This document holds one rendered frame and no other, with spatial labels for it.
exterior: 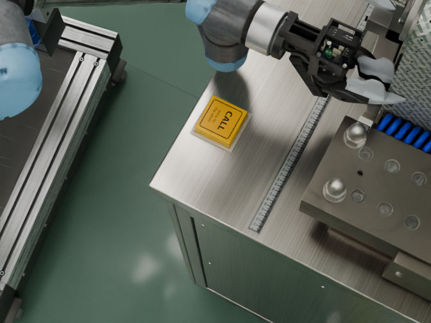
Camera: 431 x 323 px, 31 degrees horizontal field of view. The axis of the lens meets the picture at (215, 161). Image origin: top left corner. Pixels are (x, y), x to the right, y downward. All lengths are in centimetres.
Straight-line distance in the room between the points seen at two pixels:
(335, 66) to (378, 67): 9
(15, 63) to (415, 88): 57
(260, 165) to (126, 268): 97
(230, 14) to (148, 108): 122
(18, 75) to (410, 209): 61
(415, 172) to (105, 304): 122
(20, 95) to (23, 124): 107
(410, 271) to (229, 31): 45
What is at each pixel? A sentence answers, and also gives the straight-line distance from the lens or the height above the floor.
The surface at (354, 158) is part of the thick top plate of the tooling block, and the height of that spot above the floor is 103.
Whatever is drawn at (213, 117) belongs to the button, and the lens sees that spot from 137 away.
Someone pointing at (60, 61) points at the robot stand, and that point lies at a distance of 228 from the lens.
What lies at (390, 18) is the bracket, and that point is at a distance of 123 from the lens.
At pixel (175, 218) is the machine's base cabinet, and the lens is 149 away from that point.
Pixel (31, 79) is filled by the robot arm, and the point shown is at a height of 120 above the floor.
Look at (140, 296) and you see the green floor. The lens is 224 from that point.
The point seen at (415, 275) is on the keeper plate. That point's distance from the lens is 124.
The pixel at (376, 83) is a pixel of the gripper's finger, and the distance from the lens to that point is 118.
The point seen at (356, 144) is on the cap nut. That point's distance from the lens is 124.
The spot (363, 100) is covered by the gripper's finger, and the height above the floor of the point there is 109.
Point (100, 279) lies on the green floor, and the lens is 226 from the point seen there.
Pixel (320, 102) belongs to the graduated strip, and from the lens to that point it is 142.
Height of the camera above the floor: 219
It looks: 70 degrees down
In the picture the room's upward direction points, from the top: 5 degrees counter-clockwise
